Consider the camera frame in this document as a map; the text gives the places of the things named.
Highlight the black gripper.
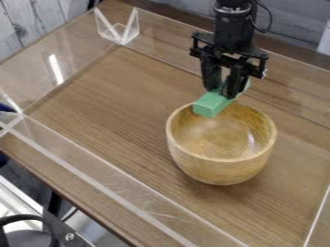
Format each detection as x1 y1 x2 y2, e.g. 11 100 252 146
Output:
190 4 270 99

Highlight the green rectangular block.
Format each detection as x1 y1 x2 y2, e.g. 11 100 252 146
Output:
193 76 253 119

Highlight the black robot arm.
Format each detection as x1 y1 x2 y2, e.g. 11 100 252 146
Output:
190 0 270 99

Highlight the brown wooden bowl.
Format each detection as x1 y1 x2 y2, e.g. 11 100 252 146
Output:
165 102 277 185

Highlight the blue object left edge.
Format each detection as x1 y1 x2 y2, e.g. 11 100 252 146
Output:
0 101 19 168

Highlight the black table leg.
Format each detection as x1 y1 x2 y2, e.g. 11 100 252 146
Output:
49 192 63 217

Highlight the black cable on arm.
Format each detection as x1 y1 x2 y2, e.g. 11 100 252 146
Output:
249 0 276 34

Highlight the clear acrylic tray enclosure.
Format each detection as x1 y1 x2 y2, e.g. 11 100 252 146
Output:
0 0 330 247

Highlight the metal bracket with screw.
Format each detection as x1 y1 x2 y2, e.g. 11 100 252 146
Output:
42 210 95 247

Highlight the black cable bottom left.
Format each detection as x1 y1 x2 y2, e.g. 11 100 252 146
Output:
0 214 55 247

